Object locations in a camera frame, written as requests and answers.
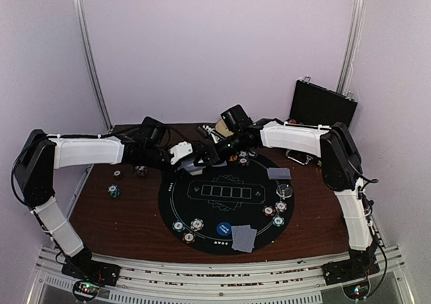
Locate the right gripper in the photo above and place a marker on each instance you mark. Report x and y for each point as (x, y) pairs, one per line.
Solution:
(215, 156)

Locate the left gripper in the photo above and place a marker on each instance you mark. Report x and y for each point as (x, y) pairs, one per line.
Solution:
(188, 164)

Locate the blue card seat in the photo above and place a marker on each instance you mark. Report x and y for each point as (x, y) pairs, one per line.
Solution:
(276, 173)

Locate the blue ten chip bottom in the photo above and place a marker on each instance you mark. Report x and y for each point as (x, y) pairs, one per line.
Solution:
(196, 224)

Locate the green fifty chip bottom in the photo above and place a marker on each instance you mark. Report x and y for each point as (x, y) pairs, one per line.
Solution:
(178, 226)

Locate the single blue playing card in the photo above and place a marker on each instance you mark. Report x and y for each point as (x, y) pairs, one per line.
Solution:
(240, 232)

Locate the black hundred chip bottom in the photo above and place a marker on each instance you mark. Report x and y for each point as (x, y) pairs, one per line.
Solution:
(189, 238)

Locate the green chip stack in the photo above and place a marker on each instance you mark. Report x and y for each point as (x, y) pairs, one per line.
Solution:
(113, 191)

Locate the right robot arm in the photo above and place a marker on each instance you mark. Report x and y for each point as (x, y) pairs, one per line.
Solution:
(340, 168)

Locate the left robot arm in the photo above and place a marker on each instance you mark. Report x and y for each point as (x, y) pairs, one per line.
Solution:
(33, 175)

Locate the beige bird plate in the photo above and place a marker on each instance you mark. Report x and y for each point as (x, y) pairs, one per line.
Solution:
(222, 128)

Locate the round black poker mat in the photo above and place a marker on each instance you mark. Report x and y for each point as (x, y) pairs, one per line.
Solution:
(225, 193)

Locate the clear dealer button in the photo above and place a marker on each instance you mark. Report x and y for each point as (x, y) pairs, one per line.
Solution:
(284, 191)

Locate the blue small blind button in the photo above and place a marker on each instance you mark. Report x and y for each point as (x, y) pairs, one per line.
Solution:
(224, 229)

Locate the black poker chip case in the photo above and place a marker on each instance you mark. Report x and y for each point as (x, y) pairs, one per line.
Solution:
(315, 105)

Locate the aluminium front rail frame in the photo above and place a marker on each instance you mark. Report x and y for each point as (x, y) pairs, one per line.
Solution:
(287, 281)

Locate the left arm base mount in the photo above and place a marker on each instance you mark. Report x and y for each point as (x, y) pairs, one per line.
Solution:
(89, 284)

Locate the right aluminium post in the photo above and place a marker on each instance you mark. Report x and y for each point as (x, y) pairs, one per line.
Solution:
(353, 40)

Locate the aluminium post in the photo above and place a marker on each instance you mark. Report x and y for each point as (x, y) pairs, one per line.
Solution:
(353, 40)
(91, 64)

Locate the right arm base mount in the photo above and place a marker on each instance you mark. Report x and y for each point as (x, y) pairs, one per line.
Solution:
(355, 280)

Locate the left aluminium post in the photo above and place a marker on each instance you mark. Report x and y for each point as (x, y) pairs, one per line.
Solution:
(91, 64)

